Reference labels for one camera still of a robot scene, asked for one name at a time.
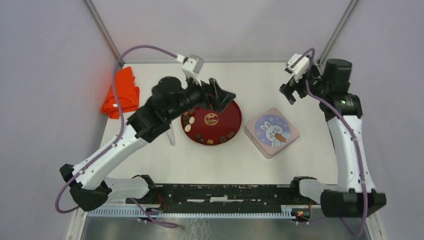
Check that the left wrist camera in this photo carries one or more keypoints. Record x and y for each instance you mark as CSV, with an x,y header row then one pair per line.
x,y
191,66

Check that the white oval chocolate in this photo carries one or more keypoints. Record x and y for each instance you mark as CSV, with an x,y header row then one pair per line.
x,y
191,120

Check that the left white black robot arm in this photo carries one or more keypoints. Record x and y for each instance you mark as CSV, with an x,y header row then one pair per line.
x,y
89,184

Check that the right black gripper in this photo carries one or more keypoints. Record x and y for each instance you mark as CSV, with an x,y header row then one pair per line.
x,y
287,90

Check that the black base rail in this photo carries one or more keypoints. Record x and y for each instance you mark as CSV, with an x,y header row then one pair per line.
x,y
175,198

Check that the pink tin box with dividers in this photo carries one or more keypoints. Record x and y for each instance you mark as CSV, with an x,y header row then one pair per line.
x,y
277,143

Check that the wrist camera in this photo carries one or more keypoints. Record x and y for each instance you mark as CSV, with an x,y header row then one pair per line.
x,y
297,66
191,66

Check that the silver tin lid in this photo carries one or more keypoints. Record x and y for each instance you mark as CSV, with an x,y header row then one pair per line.
x,y
270,123

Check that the silver serving tongs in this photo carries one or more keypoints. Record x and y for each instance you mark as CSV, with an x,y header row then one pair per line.
x,y
170,135

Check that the brown chocolate piece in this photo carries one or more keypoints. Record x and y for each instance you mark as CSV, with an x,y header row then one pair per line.
x,y
231,134

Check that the red round plate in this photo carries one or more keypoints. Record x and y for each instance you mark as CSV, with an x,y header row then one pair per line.
x,y
210,124

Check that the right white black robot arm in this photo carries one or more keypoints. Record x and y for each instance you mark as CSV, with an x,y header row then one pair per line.
x,y
354,195

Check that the orange folded cloth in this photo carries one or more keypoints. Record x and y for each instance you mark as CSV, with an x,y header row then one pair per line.
x,y
128,94

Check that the white swirl chocolate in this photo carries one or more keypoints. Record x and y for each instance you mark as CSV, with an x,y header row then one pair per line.
x,y
187,128

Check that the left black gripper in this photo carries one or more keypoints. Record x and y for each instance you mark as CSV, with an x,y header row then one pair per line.
x,y
222,98

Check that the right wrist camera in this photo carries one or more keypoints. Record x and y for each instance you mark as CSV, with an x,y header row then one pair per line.
x,y
297,66

